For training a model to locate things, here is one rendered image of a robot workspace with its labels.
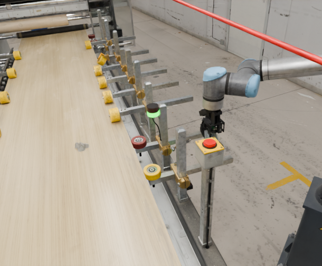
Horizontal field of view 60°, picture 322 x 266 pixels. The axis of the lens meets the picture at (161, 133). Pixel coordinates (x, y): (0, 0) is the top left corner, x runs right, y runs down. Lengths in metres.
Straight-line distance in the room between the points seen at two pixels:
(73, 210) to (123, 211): 0.21
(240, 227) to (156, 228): 1.24
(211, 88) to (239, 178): 1.54
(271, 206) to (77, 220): 1.65
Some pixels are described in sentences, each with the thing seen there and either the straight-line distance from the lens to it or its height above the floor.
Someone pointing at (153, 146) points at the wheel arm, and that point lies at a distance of 1.52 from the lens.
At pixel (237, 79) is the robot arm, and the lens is 1.14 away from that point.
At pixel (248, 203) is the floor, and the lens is 2.41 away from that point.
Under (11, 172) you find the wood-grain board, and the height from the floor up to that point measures 0.90.
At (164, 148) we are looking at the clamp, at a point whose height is 0.87.
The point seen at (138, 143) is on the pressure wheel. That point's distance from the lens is 1.46.
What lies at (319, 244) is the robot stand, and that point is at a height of 0.35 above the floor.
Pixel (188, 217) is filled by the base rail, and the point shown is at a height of 0.70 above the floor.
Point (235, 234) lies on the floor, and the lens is 2.21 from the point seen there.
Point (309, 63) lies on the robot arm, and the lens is 1.25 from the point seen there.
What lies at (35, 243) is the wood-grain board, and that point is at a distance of 1.17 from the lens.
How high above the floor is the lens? 1.77
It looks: 34 degrees down
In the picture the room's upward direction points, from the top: 4 degrees counter-clockwise
